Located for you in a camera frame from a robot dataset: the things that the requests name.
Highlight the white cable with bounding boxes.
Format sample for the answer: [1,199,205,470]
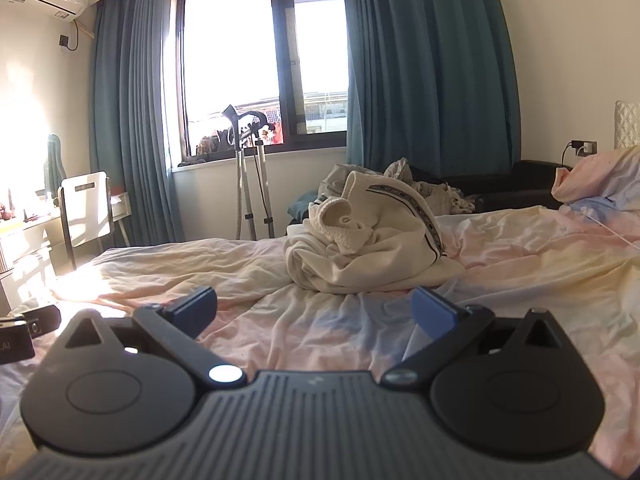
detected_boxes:
[575,205,640,251]

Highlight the black wall plug with cable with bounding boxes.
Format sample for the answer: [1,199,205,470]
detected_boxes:
[59,20,81,52]

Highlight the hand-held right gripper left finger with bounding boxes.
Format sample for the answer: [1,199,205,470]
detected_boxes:
[50,286,247,388]

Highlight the teal cloth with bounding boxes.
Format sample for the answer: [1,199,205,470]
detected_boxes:
[287,192,321,223]

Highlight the dark windowsill ornaments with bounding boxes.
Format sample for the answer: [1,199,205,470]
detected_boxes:
[175,127,236,166]

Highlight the white chair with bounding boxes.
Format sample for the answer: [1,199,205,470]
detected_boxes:
[56,171,130,271]

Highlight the teal curtain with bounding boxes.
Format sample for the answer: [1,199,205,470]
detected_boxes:
[339,0,523,178]
[90,0,183,248]

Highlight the pastel pillow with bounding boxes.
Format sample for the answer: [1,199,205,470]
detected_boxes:
[551,145,640,211]

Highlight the white quilted headboard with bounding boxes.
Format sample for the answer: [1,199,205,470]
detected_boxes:
[614,100,640,151]

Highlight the pair of crutches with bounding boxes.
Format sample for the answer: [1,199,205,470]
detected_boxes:
[220,104,276,241]

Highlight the white desk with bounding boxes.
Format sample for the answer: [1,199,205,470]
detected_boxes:
[0,187,131,281]

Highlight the wall socket with charger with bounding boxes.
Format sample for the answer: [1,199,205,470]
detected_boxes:
[562,139,598,167]

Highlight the pastel bed cover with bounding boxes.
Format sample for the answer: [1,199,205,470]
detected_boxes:
[0,195,640,476]

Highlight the grey quilted clothes pile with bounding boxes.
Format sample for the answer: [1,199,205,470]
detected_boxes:
[317,156,476,216]

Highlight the black sofa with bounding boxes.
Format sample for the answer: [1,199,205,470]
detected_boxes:
[440,160,573,213]

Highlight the dark framed window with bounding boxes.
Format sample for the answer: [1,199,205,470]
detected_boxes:
[170,0,351,158]

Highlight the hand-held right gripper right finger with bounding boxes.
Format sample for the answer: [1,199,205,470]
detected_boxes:
[381,287,572,387]

